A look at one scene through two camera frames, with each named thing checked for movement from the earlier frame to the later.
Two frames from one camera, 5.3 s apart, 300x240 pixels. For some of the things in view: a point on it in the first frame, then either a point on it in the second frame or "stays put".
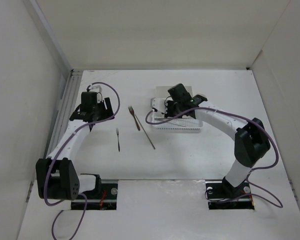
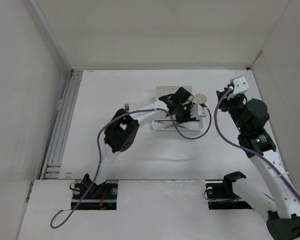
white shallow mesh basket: [182, 123] stays put
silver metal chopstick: [146, 134] -> [169, 125]
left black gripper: [107, 113] -> [188, 117]
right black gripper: [168, 113] -> [225, 101]
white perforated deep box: [162, 92] stays put
